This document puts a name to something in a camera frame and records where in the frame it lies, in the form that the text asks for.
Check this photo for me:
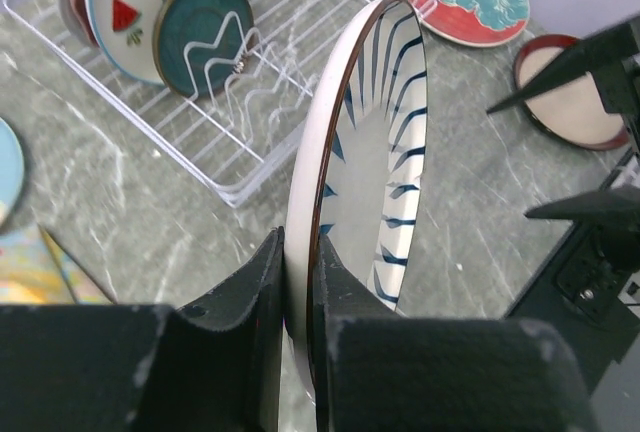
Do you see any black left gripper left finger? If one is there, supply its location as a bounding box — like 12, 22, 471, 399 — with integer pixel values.
1, 228, 284, 431

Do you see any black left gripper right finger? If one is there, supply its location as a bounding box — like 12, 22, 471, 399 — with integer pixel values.
313, 236, 598, 431

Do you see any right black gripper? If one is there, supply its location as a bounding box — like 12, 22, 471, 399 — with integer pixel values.
486, 14, 640, 273

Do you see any maroon rim beige plate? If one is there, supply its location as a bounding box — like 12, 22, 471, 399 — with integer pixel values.
513, 34, 629, 151

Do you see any blue striped white plate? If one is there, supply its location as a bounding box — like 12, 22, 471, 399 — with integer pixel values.
284, 0, 428, 395

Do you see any teal saucer brown rim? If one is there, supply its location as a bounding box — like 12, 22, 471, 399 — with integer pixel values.
153, 0, 254, 97

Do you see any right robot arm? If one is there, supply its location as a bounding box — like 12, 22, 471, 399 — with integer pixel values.
487, 16, 639, 320

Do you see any floral pastel cloth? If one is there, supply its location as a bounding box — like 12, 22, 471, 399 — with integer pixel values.
1, 225, 113, 305

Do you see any black table front beam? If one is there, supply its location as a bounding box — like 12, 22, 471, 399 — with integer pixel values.
505, 222, 639, 391

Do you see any cream blue plate left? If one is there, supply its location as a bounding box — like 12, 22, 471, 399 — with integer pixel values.
0, 119, 25, 224

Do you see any white wire dish rack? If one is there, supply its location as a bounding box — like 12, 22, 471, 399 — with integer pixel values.
2, 0, 436, 208

